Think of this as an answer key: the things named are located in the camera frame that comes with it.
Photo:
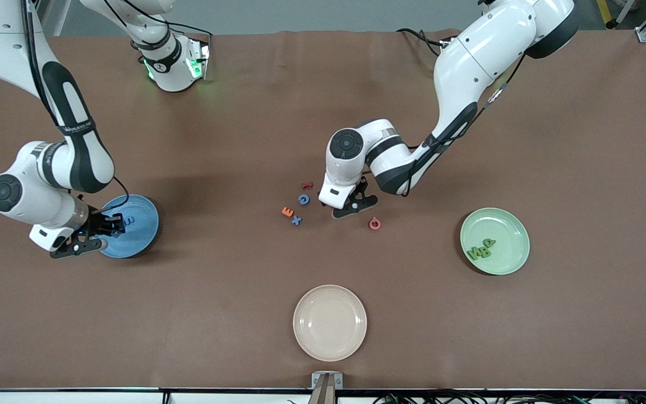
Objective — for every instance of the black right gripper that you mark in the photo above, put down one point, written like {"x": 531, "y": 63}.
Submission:
{"x": 97, "y": 224}

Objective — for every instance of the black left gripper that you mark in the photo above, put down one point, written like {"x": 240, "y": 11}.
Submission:
{"x": 362, "y": 187}

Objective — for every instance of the blue foam letter G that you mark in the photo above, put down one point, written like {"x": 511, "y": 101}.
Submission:
{"x": 299, "y": 200}

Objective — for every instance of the blue foam letter X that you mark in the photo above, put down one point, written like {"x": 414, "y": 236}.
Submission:
{"x": 296, "y": 220}

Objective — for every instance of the green foam letter N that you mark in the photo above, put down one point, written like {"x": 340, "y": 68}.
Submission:
{"x": 472, "y": 253}

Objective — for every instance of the green foam letter P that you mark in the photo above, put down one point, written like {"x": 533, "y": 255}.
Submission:
{"x": 490, "y": 241}

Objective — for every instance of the green foam letter B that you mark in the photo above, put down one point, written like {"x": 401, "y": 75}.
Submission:
{"x": 485, "y": 252}

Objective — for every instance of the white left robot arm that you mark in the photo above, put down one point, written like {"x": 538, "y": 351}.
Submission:
{"x": 469, "y": 62}

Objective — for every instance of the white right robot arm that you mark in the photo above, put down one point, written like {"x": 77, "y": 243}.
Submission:
{"x": 26, "y": 196}

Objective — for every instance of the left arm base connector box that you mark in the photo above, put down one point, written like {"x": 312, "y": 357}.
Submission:
{"x": 446, "y": 40}

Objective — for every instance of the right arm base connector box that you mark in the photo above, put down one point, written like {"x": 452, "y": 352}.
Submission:
{"x": 198, "y": 59}

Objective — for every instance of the blue plate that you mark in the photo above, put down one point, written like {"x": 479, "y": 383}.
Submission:
{"x": 141, "y": 241}

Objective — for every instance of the pink foam letter Q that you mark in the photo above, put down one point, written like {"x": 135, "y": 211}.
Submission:
{"x": 370, "y": 224}

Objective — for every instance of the orange foam letter E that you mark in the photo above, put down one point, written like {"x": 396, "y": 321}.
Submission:
{"x": 286, "y": 211}

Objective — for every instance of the brown table cover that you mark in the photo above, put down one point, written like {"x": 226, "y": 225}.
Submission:
{"x": 188, "y": 336}

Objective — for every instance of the cream plate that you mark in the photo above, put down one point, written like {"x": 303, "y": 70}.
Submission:
{"x": 330, "y": 322}

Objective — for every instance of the green plate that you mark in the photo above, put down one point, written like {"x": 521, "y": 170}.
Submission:
{"x": 508, "y": 224}

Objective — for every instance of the chair leg with caster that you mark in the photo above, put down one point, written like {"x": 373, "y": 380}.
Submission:
{"x": 612, "y": 23}

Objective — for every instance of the white table edge rail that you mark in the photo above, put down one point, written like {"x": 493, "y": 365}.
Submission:
{"x": 76, "y": 398}

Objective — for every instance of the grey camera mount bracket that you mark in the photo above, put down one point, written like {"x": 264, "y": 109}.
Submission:
{"x": 327, "y": 384}

